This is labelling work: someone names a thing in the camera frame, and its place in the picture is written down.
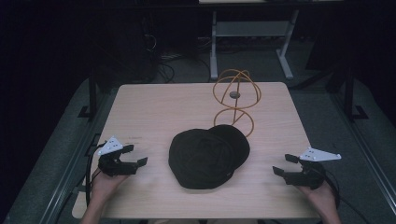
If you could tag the black cap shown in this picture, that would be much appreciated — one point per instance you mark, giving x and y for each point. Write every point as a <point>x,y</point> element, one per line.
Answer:
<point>205,158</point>

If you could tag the person's right hand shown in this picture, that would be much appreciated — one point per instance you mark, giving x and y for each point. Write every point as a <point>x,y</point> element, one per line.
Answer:
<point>320,197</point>

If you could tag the grey metal rail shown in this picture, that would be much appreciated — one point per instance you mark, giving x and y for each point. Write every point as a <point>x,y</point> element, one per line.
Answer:
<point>367,152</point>
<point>67,183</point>

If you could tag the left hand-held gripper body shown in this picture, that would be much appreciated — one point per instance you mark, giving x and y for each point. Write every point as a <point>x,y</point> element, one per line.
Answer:
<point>116,166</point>

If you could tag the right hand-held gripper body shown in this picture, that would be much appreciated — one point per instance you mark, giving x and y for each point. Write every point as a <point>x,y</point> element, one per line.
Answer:
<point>306,177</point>

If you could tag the person's left hand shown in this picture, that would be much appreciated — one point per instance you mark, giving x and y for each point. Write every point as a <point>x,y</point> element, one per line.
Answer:
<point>106,185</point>

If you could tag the white metal table frame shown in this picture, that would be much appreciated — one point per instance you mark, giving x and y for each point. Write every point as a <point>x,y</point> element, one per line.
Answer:
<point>249,29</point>

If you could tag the black metal stand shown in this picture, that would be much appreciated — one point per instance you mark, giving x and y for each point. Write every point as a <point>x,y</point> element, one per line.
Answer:
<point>350,93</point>
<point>92,93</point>

